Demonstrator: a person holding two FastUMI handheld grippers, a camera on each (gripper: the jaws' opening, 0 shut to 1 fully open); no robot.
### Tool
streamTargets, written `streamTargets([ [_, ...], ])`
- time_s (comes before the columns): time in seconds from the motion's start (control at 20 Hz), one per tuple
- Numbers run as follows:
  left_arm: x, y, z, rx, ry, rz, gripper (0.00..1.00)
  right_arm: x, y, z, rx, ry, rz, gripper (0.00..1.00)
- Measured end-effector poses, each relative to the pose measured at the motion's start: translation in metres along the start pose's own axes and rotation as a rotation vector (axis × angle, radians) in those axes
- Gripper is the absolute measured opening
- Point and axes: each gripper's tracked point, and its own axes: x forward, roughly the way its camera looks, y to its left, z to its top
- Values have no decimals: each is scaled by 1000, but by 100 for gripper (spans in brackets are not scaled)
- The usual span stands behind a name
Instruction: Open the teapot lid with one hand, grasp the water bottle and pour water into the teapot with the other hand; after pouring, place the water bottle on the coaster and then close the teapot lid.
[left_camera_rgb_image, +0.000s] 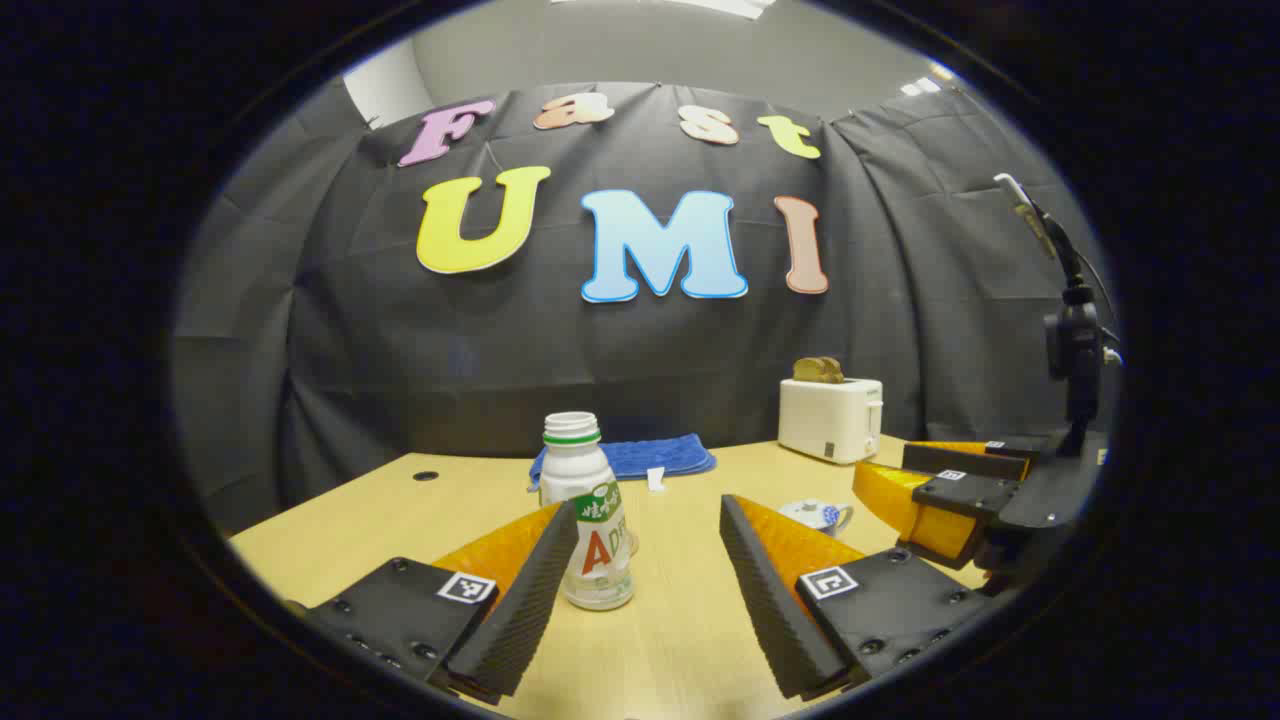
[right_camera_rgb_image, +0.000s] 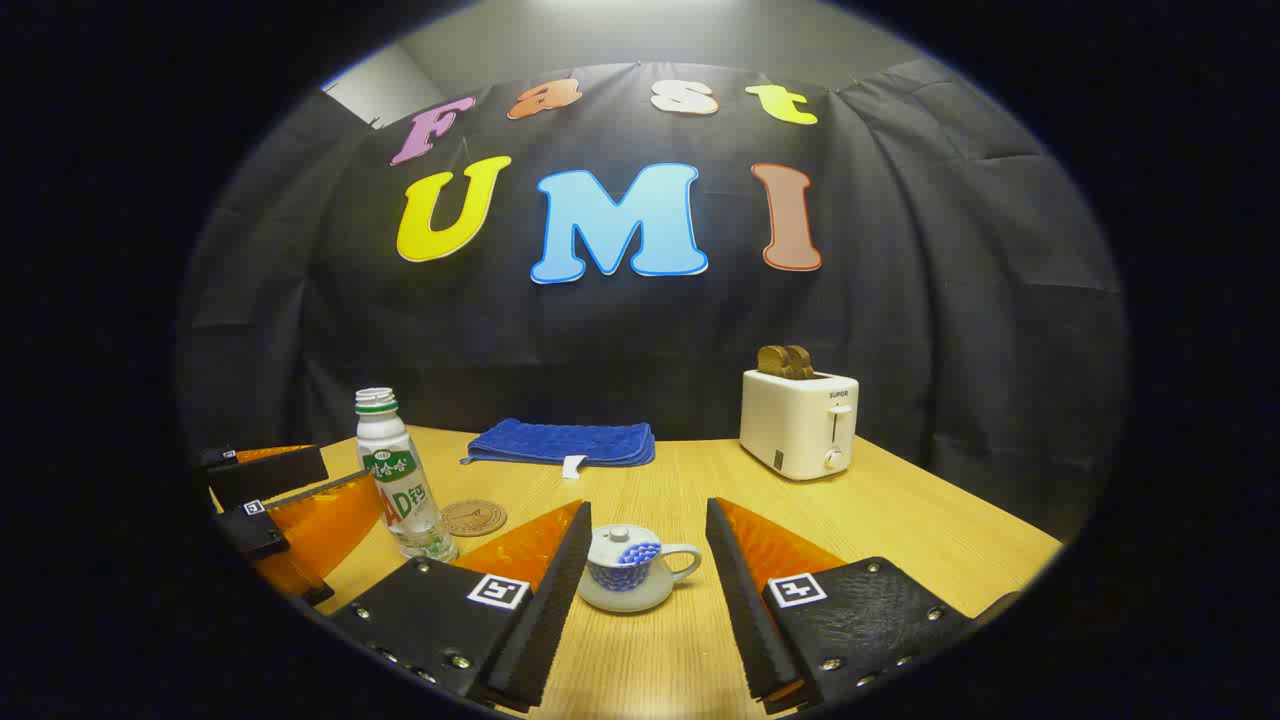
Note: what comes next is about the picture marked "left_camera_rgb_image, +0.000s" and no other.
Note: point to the white blue-patterned teacup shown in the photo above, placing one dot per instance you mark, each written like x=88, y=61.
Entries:
x=835, y=520

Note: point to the toasted bread slice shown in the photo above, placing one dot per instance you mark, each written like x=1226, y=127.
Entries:
x=806, y=370
x=834, y=371

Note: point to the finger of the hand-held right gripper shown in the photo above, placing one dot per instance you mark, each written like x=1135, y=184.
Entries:
x=960, y=490
x=960, y=462

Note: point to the blue folded towel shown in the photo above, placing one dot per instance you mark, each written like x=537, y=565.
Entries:
x=650, y=457

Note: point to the ceiling light panel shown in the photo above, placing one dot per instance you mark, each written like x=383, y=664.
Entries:
x=725, y=6

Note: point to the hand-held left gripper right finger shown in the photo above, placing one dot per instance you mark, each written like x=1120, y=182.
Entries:
x=765, y=610

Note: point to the white plastic water bottle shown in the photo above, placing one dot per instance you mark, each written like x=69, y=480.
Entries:
x=575, y=470

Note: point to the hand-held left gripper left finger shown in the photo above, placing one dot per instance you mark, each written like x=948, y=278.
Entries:
x=520, y=620

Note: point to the white toaster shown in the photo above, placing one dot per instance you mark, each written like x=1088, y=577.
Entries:
x=825, y=420

